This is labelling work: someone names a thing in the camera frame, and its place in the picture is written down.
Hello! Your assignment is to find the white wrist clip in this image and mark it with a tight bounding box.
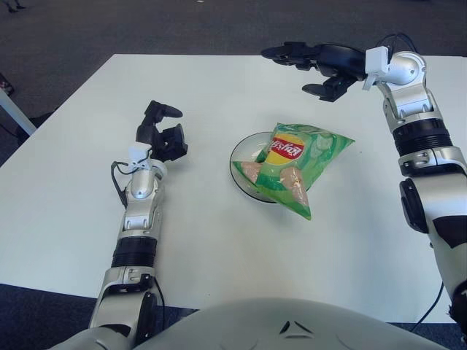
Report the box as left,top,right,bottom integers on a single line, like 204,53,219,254
362,46,391,91
129,143,154,171

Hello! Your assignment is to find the black left elbow cable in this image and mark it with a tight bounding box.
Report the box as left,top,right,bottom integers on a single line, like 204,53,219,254
155,280,169,329

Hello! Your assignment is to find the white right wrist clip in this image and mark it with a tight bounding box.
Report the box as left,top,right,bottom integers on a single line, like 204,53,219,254
362,46,391,91

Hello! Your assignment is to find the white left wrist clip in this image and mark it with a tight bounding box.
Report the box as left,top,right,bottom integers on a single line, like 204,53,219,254
129,143,154,171

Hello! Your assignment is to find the green chips snack bag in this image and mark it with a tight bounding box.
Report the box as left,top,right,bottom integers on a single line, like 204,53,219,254
233,122,355,222

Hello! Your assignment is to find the white table leg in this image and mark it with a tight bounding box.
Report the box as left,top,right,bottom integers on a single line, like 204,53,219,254
0,87,37,136

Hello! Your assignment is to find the black right elbow cable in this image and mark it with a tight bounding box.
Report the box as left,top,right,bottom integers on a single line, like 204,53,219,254
414,280,445,325

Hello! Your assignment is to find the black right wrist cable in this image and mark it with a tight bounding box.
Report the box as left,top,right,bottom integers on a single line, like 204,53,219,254
381,32,420,54

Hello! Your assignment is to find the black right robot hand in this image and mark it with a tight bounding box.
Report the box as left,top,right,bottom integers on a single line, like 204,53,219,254
260,42,368,102

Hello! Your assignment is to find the white plate with black rim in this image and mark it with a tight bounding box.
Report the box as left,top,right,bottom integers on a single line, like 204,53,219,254
228,131,311,203

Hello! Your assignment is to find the black elbow cable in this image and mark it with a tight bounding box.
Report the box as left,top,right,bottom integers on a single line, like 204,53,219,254
155,280,169,329
414,280,445,325

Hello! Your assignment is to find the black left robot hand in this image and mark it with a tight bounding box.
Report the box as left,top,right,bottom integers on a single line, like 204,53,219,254
135,100,189,163

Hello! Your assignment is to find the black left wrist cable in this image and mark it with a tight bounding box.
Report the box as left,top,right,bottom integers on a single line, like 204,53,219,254
111,160,128,209

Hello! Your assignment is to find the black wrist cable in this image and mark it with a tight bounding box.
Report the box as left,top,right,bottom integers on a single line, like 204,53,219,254
111,160,128,209
381,32,420,54

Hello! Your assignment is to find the grey robot torso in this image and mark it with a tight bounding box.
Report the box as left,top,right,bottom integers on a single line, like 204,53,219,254
47,297,467,350

